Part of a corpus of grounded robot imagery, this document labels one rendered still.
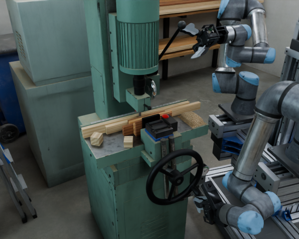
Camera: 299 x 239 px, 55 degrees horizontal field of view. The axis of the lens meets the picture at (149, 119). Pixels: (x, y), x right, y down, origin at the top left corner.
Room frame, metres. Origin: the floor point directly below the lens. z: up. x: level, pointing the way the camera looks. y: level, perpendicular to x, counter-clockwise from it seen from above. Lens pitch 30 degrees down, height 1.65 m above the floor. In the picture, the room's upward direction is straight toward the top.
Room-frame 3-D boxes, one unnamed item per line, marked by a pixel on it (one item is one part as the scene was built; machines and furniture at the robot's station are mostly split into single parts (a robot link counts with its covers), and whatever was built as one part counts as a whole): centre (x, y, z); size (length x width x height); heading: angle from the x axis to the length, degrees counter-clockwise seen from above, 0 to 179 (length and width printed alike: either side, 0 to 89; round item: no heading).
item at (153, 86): (1.42, 0.00, 1.02); 0.12 x 0.03 x 0.12; 28
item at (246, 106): (1.57, -0.58, 0.87); 0.15 x 0.15 x 0.10
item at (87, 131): (1.27, 0.05, 0.93); 0.60 x 0.02 x 0.05; 118
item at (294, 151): (1.09, -0.72, 0.87); 0.15 x 0.15 x 0.10
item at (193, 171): (1.25, -0.25, 0.58); 0.12 x 0.08 x 0.08; 28
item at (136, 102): (1.27, 0.06, 1.03); 0.14 x 0.07 x 0.09; 28
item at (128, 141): (1.07, 0.09, 0.92); 0.05 x 0.04 x 0.03; 0
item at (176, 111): (1.29, -0.03, 0.92); 0.55 x 0.02 x 0.04; 118
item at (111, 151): (1.16, -0.01, 0.87); 0.61 x 0.30 x 0.06; 118
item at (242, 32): (1.36, -0.41, 1.32); 0.11 x 0.08 x 0.09; 118
